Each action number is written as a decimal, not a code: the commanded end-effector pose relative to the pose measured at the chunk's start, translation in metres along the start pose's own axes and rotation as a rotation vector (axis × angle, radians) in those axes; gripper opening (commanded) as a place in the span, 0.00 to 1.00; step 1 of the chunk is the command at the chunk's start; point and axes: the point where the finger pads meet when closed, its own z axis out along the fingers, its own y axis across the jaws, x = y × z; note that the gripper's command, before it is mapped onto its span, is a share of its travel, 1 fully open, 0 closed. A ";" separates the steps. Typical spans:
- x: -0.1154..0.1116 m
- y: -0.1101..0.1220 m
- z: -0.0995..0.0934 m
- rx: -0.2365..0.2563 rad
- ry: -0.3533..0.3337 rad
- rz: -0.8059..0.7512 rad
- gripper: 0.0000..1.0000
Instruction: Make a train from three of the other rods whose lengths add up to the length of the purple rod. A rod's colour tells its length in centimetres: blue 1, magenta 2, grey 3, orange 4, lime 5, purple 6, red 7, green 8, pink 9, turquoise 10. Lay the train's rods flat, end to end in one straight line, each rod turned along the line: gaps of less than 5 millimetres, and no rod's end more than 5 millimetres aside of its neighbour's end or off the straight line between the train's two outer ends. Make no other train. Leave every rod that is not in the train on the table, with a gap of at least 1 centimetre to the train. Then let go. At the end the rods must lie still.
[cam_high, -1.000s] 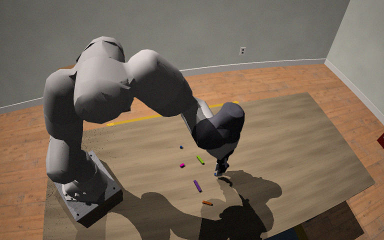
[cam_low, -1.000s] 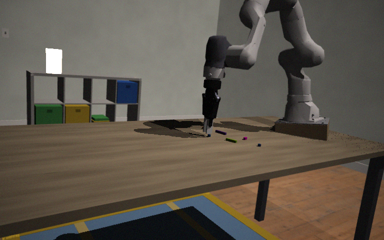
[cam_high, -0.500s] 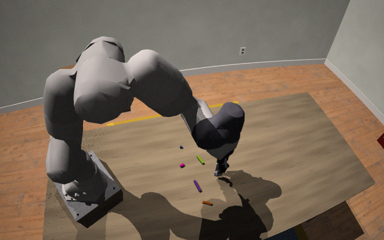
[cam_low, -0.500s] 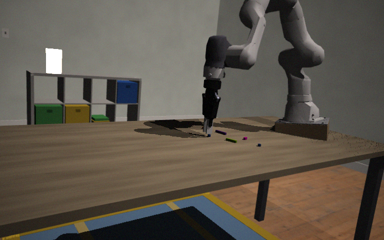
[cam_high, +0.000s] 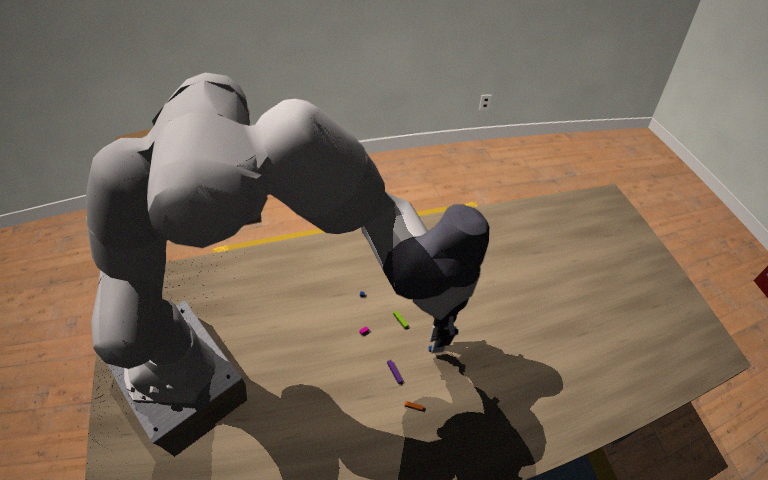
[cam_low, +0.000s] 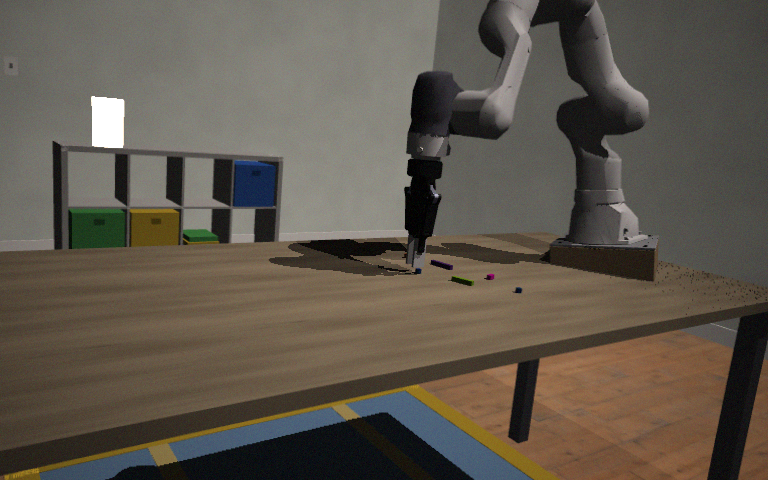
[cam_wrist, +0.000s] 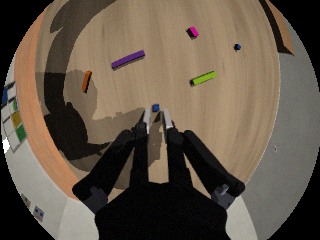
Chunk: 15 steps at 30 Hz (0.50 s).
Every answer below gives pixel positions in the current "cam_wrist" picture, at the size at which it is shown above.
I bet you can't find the orange rod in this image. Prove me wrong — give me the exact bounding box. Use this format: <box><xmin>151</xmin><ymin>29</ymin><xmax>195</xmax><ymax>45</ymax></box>
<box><xmin>81</xmin><ymin>71</ymin><xmax>92</xmax><ymax>91</ymax></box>

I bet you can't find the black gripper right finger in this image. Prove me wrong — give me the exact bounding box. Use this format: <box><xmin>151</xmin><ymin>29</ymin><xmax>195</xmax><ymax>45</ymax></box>
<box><xmin>162</xmin><ymin>109</ymin><xmax>245</xmax><ymax>222</ymax></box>

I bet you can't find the lime green rod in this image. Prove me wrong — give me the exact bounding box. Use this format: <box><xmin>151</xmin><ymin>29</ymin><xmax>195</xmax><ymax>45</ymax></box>
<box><xmin>191</xmin><ymin>71</ymin><xmax>217</xmax><ymax>85</ymax></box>

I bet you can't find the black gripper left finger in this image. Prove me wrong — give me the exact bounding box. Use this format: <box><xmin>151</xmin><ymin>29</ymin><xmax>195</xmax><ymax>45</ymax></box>
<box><xmin>72</xmin><ymin>108</ymin><xmax>151</xmax><ymax>224</ymax></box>

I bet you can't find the purple rod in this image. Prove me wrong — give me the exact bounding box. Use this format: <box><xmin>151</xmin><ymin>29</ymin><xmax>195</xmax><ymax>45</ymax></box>
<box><xmin>111</xmin><ymin>50</ymin><xmax>145</xmax><ymax>68</ymax></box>

